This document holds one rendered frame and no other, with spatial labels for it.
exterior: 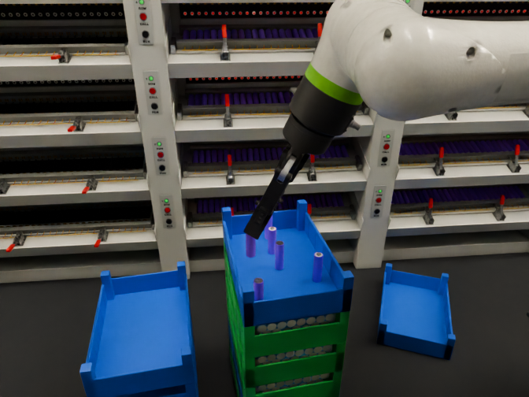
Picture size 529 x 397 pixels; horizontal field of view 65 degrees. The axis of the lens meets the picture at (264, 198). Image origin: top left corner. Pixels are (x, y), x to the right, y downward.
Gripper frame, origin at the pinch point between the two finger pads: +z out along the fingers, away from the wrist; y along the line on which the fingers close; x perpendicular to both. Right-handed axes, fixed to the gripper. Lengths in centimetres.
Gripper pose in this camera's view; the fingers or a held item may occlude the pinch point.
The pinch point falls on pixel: (260, 217)
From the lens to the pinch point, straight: 73.7
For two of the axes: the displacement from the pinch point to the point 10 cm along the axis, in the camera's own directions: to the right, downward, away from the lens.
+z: -4.0, 7.4, 5.4
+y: 3.1, -4.4, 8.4
